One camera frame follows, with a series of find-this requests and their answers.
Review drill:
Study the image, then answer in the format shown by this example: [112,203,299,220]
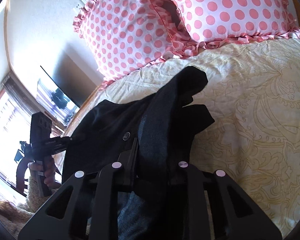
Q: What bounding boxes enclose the black pants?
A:
[62,66,214,239]

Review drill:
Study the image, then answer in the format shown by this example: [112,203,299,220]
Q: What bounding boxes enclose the person left hand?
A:
[28,156,61,189]

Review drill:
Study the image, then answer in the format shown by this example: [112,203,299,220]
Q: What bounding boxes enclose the dark wooden chair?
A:
[14,150,32,197]

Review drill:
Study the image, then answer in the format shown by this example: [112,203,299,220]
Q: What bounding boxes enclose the orange brown bed sheet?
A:
[62,84,106,137]

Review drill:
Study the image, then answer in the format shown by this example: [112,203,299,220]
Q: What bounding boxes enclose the black television screen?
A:
[36,55,103,128]

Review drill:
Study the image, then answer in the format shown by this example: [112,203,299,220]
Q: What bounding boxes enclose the pink polka dot pillow left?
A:
[73,0,198,83]

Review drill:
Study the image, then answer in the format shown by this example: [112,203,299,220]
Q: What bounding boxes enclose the pink polka dot pillow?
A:
[73,0,198,83]
[172,0,300,49]

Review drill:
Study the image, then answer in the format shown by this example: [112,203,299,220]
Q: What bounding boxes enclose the cream patterned bed quilt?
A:
[99,36,300,239]

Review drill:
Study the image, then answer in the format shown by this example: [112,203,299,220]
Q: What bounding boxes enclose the pink polka dot pillow right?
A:
[172,0,300,49]

